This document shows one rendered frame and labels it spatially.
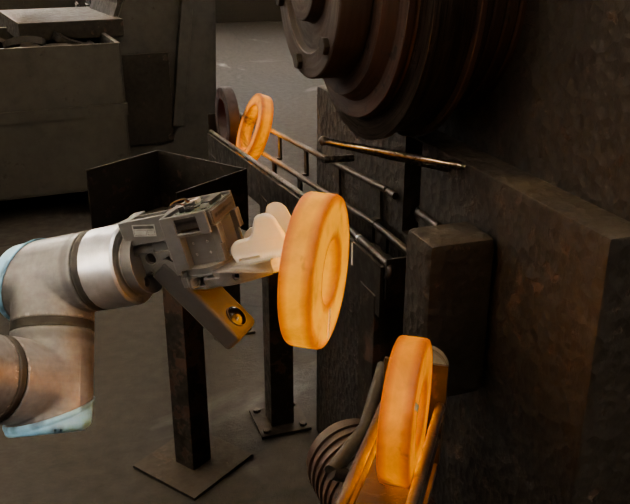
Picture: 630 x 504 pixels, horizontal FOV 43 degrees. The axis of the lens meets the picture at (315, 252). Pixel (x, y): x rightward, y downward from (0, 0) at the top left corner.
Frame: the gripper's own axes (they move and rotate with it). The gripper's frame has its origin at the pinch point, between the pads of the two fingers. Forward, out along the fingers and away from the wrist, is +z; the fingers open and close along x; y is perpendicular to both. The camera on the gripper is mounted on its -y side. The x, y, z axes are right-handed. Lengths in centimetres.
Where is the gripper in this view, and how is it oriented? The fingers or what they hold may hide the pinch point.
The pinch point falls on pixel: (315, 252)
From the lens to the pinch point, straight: 79.2
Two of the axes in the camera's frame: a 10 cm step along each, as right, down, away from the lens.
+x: 2.8, -3.7, 8.9
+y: -2.6, -9.2, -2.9
